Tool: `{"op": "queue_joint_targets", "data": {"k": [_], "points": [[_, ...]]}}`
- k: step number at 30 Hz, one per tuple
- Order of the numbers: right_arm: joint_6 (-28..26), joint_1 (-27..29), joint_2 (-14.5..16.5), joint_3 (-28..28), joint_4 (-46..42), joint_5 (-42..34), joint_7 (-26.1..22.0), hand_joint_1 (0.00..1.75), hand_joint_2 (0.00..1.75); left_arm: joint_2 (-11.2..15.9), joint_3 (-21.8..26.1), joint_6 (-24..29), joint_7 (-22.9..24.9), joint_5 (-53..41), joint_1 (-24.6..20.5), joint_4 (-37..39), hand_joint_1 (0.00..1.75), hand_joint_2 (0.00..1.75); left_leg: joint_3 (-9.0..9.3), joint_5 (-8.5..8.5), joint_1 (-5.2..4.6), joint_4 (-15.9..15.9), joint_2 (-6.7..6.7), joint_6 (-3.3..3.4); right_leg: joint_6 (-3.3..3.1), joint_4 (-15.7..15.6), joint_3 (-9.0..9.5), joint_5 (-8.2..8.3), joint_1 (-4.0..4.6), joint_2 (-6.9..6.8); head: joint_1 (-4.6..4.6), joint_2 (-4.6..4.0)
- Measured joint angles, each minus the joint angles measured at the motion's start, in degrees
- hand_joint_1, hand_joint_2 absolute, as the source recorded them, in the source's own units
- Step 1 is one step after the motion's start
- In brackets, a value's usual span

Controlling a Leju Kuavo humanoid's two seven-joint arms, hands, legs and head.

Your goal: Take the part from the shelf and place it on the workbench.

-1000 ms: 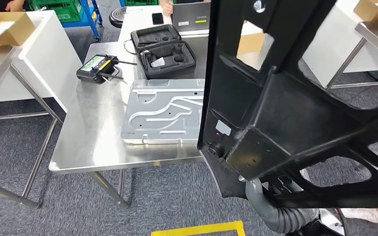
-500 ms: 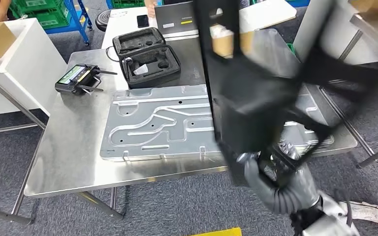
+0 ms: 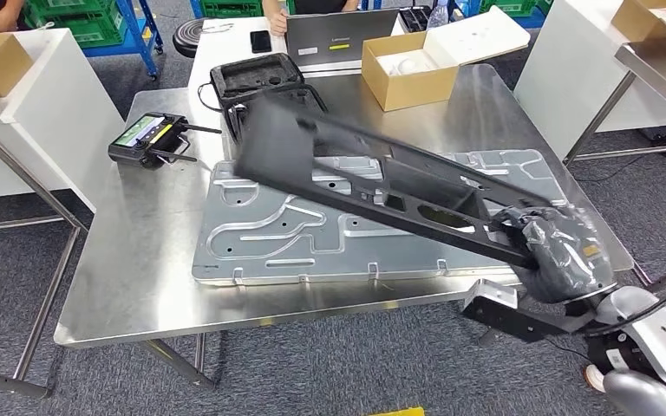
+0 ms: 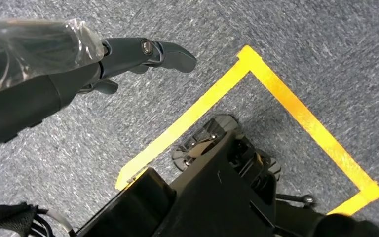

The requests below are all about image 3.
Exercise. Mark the white desk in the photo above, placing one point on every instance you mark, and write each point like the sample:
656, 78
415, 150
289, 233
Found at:
224, 46

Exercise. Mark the white foam insert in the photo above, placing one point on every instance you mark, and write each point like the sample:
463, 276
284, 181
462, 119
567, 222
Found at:
405, 63

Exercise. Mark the black round stool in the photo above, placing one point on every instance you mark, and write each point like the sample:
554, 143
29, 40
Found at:
186, 37

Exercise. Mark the black smartphone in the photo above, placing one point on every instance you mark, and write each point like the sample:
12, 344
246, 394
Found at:
261, 41

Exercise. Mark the stamped silver metal plate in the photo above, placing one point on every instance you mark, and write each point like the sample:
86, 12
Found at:
287, 247

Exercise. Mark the long black plastic frame part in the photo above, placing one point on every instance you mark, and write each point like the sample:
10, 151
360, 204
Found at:
413, 195

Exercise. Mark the steel workbench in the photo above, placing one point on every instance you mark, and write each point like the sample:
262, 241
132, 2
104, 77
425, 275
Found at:
137, 258

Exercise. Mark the black remote controller with screen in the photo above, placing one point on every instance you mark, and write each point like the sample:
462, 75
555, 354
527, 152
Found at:
143, 140

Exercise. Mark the black foam carrying case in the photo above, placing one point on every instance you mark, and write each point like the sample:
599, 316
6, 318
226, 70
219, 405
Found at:
252, 74

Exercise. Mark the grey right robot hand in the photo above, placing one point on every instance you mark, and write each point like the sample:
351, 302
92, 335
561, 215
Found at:
563, 258

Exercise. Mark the black desktop device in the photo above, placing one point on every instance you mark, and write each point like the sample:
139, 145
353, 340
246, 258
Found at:
414, 18

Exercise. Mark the clear water bottle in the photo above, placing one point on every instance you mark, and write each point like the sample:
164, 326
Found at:
437, 14

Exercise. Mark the white cabinet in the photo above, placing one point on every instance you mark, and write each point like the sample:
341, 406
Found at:
574, 74
63, 115

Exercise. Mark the white box lid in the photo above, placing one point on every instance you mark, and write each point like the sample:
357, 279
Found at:
476, 37

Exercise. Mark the grey laptop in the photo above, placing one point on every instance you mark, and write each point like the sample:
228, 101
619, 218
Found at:
339, 34

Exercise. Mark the green plastic crate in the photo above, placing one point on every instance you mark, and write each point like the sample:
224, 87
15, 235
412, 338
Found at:
69, 6
511, 6
94, 31
232, 7

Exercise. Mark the yellow floor tape square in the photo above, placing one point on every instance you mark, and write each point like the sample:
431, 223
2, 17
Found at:
396, 412

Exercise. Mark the open brown cardboard box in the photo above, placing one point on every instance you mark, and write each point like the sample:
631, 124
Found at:
408, 89

